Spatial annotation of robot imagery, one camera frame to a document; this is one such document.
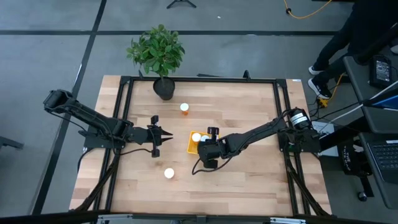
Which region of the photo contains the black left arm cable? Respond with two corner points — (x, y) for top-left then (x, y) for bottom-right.
(113, 147), (154, 156)

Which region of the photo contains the black aluminium table frame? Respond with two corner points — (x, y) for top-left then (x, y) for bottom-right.
(73, 74), (332, 218)

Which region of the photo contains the person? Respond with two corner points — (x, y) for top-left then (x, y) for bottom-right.
(307, 0), (398, 100)

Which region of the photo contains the grey side desk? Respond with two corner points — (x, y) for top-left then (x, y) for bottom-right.
(343, 54), (398, 210)

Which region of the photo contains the black front crossbar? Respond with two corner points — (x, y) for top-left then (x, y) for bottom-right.
(0, 210), (398, 224)

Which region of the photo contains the white cable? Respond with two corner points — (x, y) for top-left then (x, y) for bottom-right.
(334, 81), (398, 121)

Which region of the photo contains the yellow extension cable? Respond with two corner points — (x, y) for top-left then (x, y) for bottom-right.
(318, 73), (345, 108)
(283, 0), (332, 20)

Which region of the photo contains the yellow plastic basket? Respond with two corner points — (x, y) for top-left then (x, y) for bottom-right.
(186, 129), (220, 156)

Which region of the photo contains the dark grey stand foot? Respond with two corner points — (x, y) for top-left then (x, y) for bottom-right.
(0, 136), (25, 150)

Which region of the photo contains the dark blue monitor panel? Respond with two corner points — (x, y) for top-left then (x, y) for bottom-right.
(362, 80), (398, 110)

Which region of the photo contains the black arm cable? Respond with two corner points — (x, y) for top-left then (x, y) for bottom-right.
(113, 147), (154, 156)
(192, 155), (233, 175)

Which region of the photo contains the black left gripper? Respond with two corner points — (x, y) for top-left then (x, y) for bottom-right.
(134, 115), (174, 158)

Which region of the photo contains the black power adapter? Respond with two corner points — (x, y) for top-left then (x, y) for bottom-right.
(369, 55), (393, 90)

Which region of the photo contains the black laptop keyboard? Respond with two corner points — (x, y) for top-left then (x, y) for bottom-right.
(366, 139), (398, 184)

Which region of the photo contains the green potted plant black pot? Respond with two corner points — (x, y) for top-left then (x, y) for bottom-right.
(126, 24), (186, 101)

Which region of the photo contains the black tripod foot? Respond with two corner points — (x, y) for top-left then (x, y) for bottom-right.
(166, 0), (197, 9)

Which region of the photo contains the white box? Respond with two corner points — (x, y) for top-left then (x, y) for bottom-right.
(312, 121), (340, 157)

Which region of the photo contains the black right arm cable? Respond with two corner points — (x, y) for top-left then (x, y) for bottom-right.
(192, 155), (233, 175)

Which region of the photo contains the black backpack white print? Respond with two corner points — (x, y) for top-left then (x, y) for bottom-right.
(337, 141), (375, 200)

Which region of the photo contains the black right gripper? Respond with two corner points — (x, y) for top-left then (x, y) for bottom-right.
(198, 126), (229, 169)

